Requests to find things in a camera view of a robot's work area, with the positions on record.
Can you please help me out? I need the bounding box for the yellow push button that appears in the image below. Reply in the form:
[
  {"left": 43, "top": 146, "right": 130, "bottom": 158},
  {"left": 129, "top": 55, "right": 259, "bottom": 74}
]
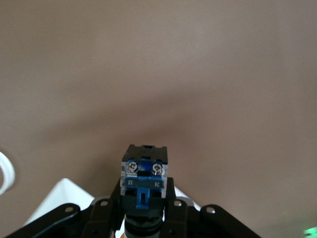
[{"left": 120, "top": 143, "right": 169, "bottom": 238}]

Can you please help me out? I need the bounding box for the white C-shaped plastic arc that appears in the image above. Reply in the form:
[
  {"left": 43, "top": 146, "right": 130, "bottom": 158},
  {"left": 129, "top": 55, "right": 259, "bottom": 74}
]
[{"left": 0, "top": 150, "right": 16, "bottom": 196}]

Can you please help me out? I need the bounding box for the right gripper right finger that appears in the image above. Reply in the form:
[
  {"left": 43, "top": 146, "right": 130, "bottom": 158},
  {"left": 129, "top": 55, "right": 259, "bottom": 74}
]
[{"left": 160, "top": 178, "right": 201, "bottom": 238}]

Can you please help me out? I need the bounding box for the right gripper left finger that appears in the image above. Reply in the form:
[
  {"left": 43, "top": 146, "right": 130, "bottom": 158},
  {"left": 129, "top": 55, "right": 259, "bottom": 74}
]
[{"left": 85, "top": 178, "right": 126, "bottom": 238}]

